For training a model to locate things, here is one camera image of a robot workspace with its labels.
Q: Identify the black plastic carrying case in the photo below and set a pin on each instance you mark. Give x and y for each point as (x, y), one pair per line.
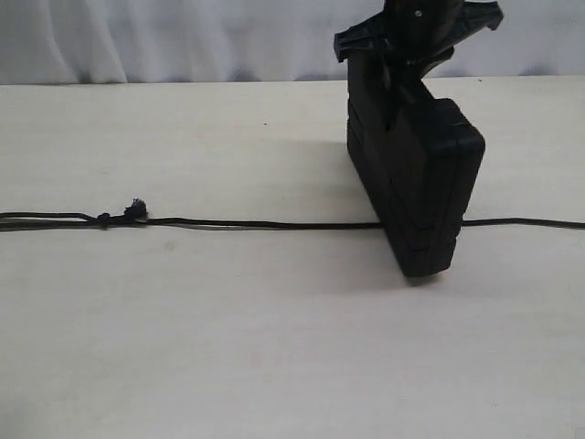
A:
(419, 180)

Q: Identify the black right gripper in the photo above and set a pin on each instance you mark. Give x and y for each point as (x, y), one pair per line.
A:
(411, 38)

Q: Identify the white backdrop curtain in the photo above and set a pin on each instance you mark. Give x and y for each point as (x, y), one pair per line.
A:
(69, 42)

